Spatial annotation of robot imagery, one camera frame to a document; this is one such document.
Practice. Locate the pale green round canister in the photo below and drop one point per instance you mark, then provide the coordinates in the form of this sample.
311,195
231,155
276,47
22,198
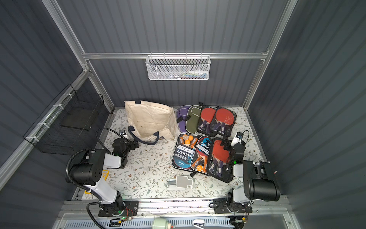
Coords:
160,223

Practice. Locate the black wire wall basket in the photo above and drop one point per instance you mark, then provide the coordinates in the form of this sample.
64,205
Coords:
70,125

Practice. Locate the red paddle case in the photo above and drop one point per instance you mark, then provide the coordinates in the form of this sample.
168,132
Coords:
219,162
223,122

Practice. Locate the Deerway ping pong set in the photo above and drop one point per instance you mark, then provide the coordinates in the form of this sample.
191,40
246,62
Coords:
184,151

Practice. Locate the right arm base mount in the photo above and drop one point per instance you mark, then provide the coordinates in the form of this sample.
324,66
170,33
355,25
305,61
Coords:
223,206

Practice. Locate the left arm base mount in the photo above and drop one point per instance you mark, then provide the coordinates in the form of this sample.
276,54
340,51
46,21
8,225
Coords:
119,209

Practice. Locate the olive green paddle case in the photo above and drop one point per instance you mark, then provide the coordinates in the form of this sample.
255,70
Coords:
192,123

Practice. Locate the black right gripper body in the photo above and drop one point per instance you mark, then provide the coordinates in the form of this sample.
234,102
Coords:
226,144

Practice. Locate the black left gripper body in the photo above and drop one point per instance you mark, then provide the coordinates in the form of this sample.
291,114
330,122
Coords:
131,144

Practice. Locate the black paddle case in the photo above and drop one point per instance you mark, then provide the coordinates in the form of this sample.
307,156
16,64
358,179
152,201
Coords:
207,129

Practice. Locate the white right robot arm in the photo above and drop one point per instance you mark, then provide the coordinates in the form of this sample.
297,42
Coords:
259,181

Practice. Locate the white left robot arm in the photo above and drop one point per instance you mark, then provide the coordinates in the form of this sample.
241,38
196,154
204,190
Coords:
85,169

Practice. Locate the floral table mat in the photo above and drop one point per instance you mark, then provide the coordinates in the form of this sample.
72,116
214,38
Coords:
149,168

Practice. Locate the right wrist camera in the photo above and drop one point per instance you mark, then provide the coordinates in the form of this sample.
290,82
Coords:
238,139

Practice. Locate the white wire mesh basket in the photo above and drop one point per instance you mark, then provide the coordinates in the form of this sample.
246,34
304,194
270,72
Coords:
178,69

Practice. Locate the red ping pong paddle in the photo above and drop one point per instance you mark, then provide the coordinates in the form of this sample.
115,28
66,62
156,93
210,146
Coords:
207,116

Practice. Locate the grey plastic bracket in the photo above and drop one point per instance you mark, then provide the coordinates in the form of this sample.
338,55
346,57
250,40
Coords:
180,182

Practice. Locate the beige canvas tote bag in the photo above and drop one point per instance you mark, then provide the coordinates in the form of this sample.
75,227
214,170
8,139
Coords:
149,122

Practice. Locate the purple paddle case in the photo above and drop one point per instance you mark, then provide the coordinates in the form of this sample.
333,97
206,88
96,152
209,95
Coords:
182,116

